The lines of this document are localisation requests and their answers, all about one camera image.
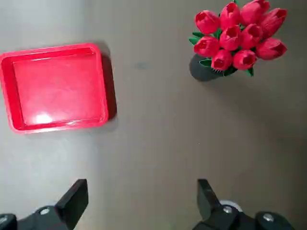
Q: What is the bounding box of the black cylindrical vase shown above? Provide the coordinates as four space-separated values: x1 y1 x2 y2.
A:
190 54 238 82

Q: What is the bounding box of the red artificial tulip bouquet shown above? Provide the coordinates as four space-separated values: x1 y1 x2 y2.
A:
189 0 288 77

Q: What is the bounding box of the red plastic tray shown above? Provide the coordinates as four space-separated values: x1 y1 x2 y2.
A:
0 43 109 134

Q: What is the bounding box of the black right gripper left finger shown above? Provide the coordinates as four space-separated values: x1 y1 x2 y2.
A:
0 178 89 230

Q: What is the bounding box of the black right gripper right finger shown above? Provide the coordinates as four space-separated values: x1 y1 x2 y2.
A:
191 178 295 230

